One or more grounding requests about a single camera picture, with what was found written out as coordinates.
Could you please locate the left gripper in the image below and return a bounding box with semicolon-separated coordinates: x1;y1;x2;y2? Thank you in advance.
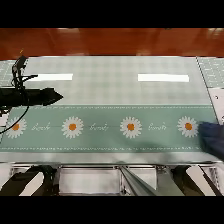
25;87;65;108

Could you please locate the blue shirt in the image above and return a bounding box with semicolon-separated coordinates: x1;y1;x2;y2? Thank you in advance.
198;121;224;162

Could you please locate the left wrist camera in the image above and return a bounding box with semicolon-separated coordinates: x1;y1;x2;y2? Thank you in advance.
11;54;39;89

